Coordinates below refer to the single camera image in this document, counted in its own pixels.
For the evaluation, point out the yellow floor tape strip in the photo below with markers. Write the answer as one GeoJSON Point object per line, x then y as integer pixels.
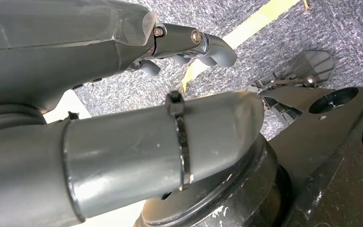
{"type": "Point", "coordinates": [256, 18]}

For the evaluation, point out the white table foot bar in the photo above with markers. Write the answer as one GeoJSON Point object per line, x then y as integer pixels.
{"type": "Point", "coordinates": [68, 106]}

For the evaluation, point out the black zip tie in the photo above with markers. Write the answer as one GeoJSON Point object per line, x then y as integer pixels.
{"type": "Point", "coordinates": [175, 103]}

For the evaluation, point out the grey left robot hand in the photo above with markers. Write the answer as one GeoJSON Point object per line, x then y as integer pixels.
{"type": "Point", "coordinates": [59, 40]}

